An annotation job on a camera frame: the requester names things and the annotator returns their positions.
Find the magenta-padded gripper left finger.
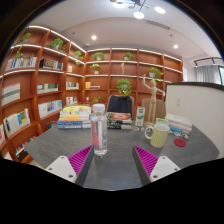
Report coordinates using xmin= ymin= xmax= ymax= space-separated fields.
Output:
xmin=44 ymin=144 xmax=96 ymax=188

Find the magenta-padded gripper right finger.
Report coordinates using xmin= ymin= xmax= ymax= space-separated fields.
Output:
xmin=131 ymin=144 xmax=182 ymax=187

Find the clear red-labelled water bottle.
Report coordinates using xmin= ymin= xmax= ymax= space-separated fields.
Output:
xmin=90 ymin=103 xmax=109 ymax=158

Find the flat round red coaster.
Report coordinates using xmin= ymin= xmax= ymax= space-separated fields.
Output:
xmin=173 ymin=138 xmax=187 ymax=148

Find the yellow striped white mug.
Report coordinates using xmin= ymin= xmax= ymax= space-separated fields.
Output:
xmin=144 ymin=123 xmax=171 ymax=149

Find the white book stack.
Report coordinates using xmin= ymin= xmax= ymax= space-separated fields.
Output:
xmin=164 ymin=113 xmax=193 ymax=134

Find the colourful book stack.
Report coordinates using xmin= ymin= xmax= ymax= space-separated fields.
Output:
xmin=56 ymin=105 xmax=93 ymax=130

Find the small green white carton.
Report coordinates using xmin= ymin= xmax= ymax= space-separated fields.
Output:
xmin=134 ymin=106 xmax=146 ymax=128

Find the tan upholstered chair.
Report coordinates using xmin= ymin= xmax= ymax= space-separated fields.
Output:
xmin=141 ymin=98 xmax=167 ymax=123

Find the wooden artist mannequin figure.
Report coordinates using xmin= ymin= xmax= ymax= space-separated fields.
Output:
xmin=142 ymin=73 xmax=166 ymax=126

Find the dark draped chair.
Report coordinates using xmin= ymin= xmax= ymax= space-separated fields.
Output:
xmin=106 ymin=94 xmax=135 ymax=116

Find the wooden bookshelf unit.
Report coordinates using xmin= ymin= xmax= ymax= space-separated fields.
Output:
xmin=0 ymin=24 xmax=184 ymax=164

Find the grey curtain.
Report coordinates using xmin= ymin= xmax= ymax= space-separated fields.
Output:
xmin=196 ymin=64 xmax=221 ymax=84

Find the window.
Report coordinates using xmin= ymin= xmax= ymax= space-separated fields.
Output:
xmin=218 ymin=65 xmax=224 ymax=86

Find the ceiling air vent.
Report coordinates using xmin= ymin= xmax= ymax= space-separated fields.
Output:
xmin=144 ymin=19 xmax=171 ymax=31

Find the ceiling lamp with round bulbs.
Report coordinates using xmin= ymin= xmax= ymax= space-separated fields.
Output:
xmin=109 ymin=0 xmax=167 ymax=20

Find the black ceiling track light rail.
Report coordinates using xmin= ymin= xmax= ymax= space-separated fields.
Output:
xmin=194 ymin=56 xmax=224 ymax=68

